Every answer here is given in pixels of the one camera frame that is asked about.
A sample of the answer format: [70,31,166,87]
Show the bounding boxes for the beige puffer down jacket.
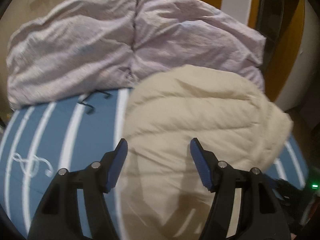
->
[118,65,293,239]

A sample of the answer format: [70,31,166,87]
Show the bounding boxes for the lilac floral duvet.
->
[6,0,266,109]

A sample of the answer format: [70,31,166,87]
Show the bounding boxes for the blue white striped bed sheet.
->
[1,89,310,239]

